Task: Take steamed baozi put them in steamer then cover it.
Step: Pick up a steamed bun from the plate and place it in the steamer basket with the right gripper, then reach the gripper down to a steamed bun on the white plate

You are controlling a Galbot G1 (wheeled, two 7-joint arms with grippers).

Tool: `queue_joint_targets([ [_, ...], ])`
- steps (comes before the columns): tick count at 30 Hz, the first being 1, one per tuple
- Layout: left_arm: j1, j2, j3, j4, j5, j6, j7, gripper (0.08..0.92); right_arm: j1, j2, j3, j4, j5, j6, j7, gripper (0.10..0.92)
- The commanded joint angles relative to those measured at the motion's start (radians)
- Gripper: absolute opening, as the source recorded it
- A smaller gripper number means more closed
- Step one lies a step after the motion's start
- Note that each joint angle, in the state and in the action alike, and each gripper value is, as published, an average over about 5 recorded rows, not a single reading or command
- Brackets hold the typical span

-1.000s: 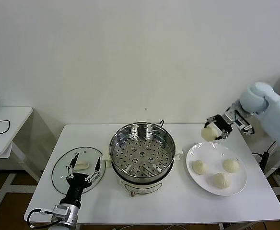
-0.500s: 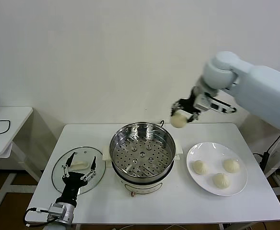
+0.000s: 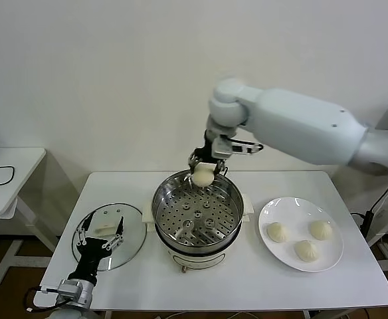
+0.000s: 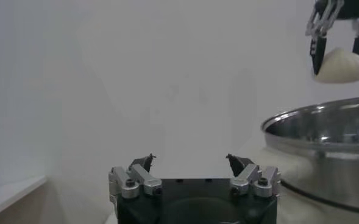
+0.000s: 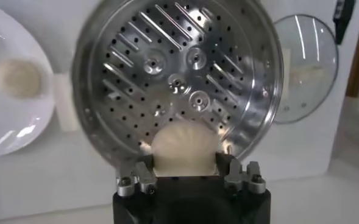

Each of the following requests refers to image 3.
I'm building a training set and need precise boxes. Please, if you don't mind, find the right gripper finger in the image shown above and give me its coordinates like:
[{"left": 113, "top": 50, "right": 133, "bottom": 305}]
[
  {"left": 187, "top": 150, "right": 202, "bottom": 175},
  {"left": 215, "top": 158, "right": 229, "bottom": 176}
]

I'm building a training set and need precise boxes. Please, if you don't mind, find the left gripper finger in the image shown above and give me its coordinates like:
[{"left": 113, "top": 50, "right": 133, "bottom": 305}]
[
  {"left": 75, "top": 212, "right": 94, "bottom": 247},
  {"left": 101, "top": 215, "right": 126, "bottom": 251}
]

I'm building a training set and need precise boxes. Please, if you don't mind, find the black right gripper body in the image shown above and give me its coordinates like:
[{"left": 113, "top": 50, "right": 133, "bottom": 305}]
[{"left": 195, "top": 130, "right": 223, "bottom": 164}]

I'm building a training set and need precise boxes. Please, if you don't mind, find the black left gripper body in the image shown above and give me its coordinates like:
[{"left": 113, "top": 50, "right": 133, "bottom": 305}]
[{"left": 67, "top": 237, "right": 112, "bottom": 284}]

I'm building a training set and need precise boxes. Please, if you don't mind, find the white steamed baozi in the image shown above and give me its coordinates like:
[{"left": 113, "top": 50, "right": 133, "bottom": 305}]
[
  {"left": 266, "top": 221, "right": 290, "bottom": 243},
  {"left": 293, "top": 239, "right": 321, "bottom": 263},
  {"left": 309, "top": 219, "right": 334, "bottom": 241},
  {"left": 192, "top": 161, "right": 215, "bottom": 187}
]

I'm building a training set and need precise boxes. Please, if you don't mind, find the glass pot lid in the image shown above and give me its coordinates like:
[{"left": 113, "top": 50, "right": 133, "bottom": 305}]
[{"left": 71, "top": 203, "right": 147, "bottom": 272}]

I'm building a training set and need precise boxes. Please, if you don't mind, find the steel steamer basket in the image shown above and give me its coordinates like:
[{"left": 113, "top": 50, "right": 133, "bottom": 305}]
[{"left": 151, "top": 169, "right": 244, "bottom": 249}]

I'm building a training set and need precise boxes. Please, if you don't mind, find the white electric cooker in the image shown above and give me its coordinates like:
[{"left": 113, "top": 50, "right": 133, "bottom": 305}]
[{"left": 142, "top": 192, "right": 254, "bottom": 275}]

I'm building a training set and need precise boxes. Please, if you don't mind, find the white side table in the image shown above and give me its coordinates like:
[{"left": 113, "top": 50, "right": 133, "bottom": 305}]
[{"left": 0, "top": 147, "right": 62, "bottom": 288}]

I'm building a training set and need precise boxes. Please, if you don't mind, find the white round plate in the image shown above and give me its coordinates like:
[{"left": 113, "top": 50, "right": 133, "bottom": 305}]
[{"left": 257, "top": 197, "right": 344, "bottom": 273}]

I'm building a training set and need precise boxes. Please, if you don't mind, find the white height-adjustable desk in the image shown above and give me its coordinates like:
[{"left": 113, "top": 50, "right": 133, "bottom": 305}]
[{"left": 366, "top": 172, "right": 388, "bottom": 283}]

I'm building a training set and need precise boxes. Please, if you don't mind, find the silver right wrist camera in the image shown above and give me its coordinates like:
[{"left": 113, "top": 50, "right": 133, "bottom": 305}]
[{"left": 211, "top": 136, "right": 265, "bottom": 160}]

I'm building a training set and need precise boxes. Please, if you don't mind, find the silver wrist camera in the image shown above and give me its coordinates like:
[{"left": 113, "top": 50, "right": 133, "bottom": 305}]
[
  {"left": 211, "top": 136, "right": 265, "bottom": 160},
  {"left": 39, "top": 278, "right": 82, "bottom": 300}
]

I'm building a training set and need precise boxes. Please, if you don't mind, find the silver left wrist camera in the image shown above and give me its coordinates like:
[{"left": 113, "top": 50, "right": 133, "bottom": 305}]
[{"left": 39, "top": 278, "right": 82, "bottom": 300}]

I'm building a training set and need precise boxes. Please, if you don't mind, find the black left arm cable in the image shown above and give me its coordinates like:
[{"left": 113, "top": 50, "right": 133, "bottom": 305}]
[{"left": 23, "top": 286, "right": 64, "bottom": 312}]

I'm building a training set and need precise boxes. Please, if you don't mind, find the black cable with plug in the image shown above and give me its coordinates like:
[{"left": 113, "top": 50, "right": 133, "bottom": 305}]
[{"left": 351, "top": 184, "right": 388, "bottom": 249}]

